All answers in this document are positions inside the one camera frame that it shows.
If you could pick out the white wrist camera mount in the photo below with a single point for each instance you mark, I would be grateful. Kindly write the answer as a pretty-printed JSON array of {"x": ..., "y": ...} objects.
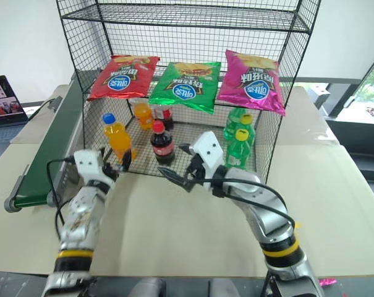
[
  {"x": 87, "y": 161},
  {"x": 209, "y": 148}
]

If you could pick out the green soda bottle yellow cap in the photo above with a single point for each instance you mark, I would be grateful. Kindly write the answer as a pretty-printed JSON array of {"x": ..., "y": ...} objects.
[
  {"x": 240, "y": 148},
  {"x": 234, "y": 119}
]

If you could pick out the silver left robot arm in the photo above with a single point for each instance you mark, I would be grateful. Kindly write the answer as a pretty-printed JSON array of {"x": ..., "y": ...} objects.
[{"x": 80, "y": 216}]

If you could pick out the cola bottle red label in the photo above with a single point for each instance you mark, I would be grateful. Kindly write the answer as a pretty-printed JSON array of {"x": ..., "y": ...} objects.
[{"x": 165, "y": 113}]

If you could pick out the red chip bag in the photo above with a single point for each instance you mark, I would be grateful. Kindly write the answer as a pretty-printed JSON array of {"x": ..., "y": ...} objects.
[{"x": 125, "y": 80}]

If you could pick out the pink foil wrapper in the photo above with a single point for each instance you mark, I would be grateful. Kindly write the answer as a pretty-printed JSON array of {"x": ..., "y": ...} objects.
[{"x": 327, "y": 281}]

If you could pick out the green chip bag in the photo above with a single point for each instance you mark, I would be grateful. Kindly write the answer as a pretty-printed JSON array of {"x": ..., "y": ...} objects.
[{"x": 183, "y": 89}]

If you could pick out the cola bottle red cap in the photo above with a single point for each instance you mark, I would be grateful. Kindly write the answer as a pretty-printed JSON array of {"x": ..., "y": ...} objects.
[{"x": 162, "y": 145}]

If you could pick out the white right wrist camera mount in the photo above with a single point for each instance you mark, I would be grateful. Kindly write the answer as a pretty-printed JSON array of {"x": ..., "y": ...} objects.
[{"x": 209, "y": 148}]

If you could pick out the green conveyor belt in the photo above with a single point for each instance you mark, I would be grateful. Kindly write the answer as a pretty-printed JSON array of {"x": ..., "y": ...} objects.
[{"x": 50, "y": 148}]

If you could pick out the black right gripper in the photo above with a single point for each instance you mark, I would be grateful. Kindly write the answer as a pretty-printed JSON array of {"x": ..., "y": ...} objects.
[{"x": 196, "y": 166}]

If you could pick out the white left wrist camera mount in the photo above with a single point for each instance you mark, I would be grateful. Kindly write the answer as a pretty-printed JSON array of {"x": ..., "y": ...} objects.
[{"x": 87, "y": 161}]

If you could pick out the orange soda bottle blue cap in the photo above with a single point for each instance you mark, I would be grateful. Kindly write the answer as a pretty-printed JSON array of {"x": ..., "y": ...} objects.
[{"x": 118, "y": 139}]

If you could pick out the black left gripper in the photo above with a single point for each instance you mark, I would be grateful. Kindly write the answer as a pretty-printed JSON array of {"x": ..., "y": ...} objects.
[{"x": 108, "y": 172}]

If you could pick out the yellow tape scrap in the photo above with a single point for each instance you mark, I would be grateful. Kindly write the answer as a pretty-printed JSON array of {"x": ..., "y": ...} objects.
[{"x": 298, "y": 225}]

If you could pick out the open laptop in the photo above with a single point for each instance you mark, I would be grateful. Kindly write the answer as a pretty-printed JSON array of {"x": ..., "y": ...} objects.
[{"x": 4, "y": 99}]

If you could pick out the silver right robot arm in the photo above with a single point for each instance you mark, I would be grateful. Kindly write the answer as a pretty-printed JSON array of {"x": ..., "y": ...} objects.
[{"x": 267, "y": 210}]

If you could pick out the magenta chip bag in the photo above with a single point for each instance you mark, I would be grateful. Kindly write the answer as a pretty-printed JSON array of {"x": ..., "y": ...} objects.
[{"x": 254, "y": 86}]

